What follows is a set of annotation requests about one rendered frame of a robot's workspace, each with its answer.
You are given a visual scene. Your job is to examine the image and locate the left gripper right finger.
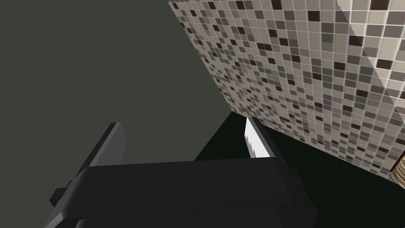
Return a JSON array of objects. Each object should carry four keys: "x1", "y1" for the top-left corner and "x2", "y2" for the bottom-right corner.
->
[{"x1": 244, "y1": 116, "x2": 288, "y2": 165}]

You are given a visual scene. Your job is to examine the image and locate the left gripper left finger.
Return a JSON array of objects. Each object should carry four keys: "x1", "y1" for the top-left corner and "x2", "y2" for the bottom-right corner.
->
[{"x1": 76, "y1": 122, "x2": 127, "y2": 177}]

